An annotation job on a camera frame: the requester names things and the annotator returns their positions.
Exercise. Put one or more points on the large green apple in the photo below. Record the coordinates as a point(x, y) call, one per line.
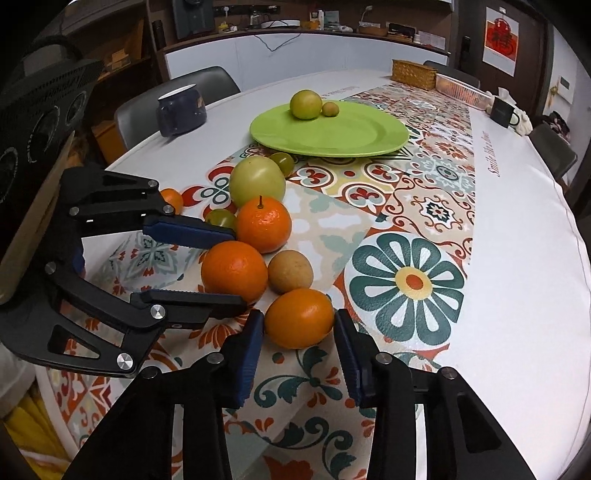
point(256, 176)

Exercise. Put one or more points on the dark wooden door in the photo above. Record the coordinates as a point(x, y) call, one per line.
point(534, 59)

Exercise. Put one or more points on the pink wire fruit basket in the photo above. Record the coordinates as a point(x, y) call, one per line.
point(463, 92)

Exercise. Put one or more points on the woven wicker box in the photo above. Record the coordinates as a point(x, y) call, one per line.
point(414, 74)

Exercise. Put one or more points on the grey chair far end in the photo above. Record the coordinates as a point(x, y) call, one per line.
point(454, 73)

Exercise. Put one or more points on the red calendar poster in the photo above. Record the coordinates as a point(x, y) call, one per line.
point(501, 41)

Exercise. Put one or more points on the green plate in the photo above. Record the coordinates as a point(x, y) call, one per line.
point(358, 131)

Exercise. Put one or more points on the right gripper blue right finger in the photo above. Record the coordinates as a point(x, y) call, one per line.
point(464, 440)

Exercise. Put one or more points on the small orange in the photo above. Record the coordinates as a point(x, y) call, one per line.
point(173, 198)

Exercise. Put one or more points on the grey chair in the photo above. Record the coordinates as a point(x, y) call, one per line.
point(554, 150)
point(136, 119)

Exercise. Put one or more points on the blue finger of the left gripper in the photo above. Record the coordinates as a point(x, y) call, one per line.
point(161, 224)

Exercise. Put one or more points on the patterned table runner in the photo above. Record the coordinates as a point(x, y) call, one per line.
point(388, 238)

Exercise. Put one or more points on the small brown kiwi on plate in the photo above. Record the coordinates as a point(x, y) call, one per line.
point(330, 109)

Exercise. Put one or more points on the black mug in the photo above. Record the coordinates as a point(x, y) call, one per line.
point(504, 114)

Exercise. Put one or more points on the orange with stem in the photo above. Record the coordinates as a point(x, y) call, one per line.
point(263, 223)

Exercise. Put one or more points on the white plush toy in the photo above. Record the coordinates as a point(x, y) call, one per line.
point(520, 121)

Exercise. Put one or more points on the small green fruit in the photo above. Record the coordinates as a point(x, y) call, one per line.
point(285, 161)
point(221, 218)

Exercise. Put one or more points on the grey chair left side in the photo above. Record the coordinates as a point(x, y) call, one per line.
point(136, 119)

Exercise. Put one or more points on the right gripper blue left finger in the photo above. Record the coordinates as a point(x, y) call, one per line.
point(134, 439)

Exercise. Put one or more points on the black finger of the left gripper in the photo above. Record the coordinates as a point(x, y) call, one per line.
point(184, 306)

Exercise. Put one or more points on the dark blue mug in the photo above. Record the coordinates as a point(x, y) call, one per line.
point(180, 111)

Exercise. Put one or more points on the black coffee machine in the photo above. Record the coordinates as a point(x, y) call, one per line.
point(192, 17)

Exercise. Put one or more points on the grey chair right far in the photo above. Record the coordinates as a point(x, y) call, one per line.
point(554, 150)

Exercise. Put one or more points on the yellow-green pear on plate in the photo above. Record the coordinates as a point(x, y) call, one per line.
point(306, 105)

